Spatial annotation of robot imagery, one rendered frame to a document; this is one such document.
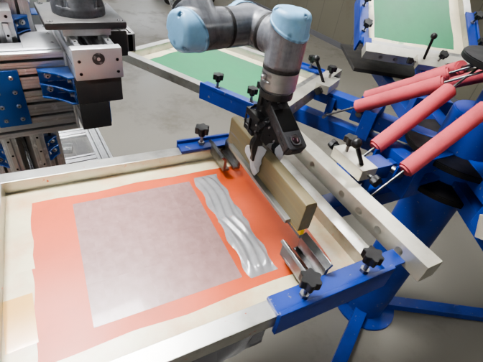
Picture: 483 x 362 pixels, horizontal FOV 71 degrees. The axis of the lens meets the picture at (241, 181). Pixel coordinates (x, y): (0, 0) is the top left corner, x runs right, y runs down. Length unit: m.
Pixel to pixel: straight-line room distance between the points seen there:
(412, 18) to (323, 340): 1.69
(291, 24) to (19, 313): 0.71
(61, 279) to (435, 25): 1.99
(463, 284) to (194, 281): 2.00
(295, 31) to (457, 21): 1.65
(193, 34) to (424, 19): 1.66
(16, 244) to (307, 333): 1.38
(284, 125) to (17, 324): 0.61
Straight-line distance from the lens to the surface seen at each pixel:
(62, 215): 0.91
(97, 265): 0.79
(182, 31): 0.64
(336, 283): 0.76
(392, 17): 2.08
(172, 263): 0.77
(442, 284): 2.42
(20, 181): 0.99
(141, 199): 0.92
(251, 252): 0.80
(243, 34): 0.71
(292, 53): 0.67
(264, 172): 0.79
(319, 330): 1.88
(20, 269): 0.83
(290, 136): 0.69
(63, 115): 1.30
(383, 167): 1.08
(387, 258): 0.85
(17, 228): 0.91
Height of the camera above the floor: 1.57
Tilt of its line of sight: 38 degrees down
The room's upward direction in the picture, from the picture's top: 10 degrees clockwise
